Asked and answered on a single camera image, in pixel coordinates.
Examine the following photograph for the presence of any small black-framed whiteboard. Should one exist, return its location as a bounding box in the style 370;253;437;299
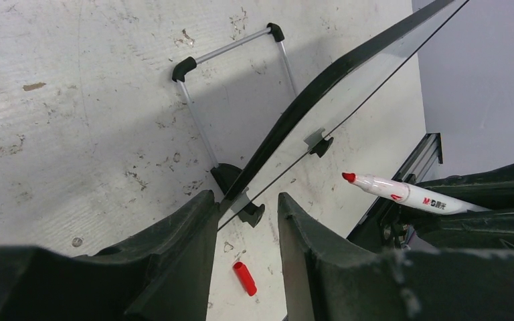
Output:
171;1;464;233

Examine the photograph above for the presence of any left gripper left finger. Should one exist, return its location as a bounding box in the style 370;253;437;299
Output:
0;190;220;320

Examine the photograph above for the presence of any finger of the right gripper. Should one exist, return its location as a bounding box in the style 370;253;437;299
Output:
399;209;514;249
417;163;514;210

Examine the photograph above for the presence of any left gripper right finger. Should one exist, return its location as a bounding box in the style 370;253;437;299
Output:
278;193;514;320

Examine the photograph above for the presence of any white marker pen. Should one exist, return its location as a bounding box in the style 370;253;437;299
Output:
342;173;489;215

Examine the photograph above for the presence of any red marker cap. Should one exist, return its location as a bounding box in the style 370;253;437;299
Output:
232;261;257;296

